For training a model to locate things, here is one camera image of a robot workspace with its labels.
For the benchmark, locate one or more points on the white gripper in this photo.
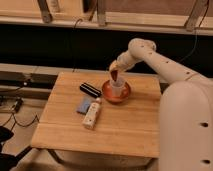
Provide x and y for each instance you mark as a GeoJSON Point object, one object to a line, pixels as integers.
{"type": "Point", "coordinates": [124, 62]}

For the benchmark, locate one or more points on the red chili pepper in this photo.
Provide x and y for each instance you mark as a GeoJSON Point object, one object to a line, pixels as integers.
{"type": "Point", "coordinates": [114, 75]}

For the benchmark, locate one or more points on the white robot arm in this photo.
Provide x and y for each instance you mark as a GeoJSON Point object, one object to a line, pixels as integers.
{"type": "Point", "coordinates": [185, 112]}

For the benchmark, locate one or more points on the white ceramic cup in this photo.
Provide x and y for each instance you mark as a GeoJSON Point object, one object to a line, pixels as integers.
{"type": "Point", "coordinates": [117, 86]}

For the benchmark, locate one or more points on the orange saucer plate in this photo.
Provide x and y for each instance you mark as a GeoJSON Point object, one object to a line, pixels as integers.
{"type": "Point", "coordinates": [107, 93]}

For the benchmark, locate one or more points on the black rectangular case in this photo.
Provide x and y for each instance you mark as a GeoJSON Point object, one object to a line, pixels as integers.
{"type": "Point", "coordinates": [90, 90]}

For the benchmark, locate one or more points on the blue sponge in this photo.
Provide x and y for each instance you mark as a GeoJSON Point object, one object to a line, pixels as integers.
{"type": "Point", "coordinates": [84, 105]}

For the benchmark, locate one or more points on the wooden cutting board table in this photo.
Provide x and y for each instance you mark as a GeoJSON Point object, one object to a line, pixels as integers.
{"type": "Point", "coordinates": [129, 128]}

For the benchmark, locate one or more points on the black power adapter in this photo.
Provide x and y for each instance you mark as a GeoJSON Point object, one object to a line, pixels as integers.
{"type": "Point", "coordinates": [16, 107]}

